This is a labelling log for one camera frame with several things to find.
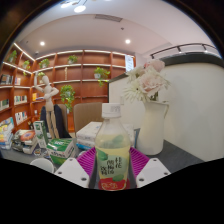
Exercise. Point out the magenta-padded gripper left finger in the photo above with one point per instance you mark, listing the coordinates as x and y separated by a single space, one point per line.
71 171

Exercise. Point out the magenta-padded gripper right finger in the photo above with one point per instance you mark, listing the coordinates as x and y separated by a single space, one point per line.
153 170

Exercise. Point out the yellow drink bottle white cap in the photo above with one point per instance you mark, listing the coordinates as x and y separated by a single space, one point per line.
112 146

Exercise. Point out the green white box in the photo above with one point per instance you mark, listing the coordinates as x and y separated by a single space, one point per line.
61 150

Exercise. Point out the white patterned mug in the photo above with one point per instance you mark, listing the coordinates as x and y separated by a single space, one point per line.
41 164

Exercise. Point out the green white drink carton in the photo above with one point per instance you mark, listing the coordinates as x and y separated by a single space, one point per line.
40 133

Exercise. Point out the stack of dark books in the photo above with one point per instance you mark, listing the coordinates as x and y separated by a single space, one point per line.
25 140

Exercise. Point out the beige chair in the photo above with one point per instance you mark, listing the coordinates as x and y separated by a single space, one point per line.
87 115

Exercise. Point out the wooden artist mannequin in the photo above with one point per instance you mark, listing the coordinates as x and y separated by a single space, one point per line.
49 96

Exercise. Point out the pink white flower bouquet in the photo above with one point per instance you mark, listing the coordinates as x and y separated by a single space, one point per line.
148 81

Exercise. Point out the wooden shelf unit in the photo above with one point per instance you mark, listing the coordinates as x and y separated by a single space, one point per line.
85 70

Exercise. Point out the white paper notice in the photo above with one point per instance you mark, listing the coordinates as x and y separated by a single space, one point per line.
129 63

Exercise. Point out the recessed ceiling spotlight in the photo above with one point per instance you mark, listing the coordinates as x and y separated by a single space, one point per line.
42 43
127 41

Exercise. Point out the ceiling air vent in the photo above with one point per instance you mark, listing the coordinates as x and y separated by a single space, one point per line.
108 18

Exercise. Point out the multi-bulb ceiling lamp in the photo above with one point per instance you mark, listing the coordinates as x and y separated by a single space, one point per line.
80 8

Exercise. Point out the black ceiling track rail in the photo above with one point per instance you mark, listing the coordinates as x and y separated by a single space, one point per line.
180 47

